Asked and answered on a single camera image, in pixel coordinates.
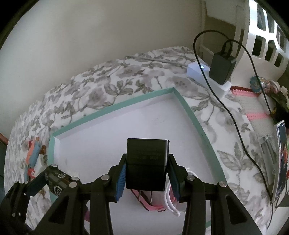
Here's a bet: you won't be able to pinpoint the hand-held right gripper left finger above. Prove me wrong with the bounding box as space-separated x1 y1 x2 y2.
39 154 127 235

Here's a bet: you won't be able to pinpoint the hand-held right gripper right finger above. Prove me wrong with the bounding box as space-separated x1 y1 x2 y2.
167 154 263 235

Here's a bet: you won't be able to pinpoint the black toy car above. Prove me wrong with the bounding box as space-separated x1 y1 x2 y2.
44 168 70 196

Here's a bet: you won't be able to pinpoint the white smartwatch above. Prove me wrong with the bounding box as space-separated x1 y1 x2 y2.
164 167 197 217

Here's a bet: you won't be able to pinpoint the pink and blue toy gun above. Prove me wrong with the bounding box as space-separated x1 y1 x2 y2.
26 138 47 169

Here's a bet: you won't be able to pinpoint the black charger plug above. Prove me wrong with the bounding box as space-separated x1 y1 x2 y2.
125 138 170 204

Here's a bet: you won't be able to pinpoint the pink smartwatch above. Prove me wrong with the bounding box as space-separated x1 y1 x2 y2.
131 189 179 213

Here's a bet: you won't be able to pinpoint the teal-rimmed white tray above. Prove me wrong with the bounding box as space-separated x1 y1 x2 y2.
47 87 227 235

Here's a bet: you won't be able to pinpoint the smartphone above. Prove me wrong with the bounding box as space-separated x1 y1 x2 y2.
272 120 289 202

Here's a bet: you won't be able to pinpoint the pink and white crochet mat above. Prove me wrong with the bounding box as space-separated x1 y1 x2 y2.
230 86 278 140

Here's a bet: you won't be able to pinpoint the white power strip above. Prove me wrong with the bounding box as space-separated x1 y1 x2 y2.
187 61 232 98

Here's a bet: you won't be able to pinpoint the black power adapter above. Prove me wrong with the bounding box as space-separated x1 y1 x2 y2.
209 41 237 86

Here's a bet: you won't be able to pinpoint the white lattice furniture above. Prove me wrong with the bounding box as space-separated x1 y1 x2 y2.
235 0 289 75

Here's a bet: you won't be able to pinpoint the black cable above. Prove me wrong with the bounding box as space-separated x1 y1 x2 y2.
194 29 277 206

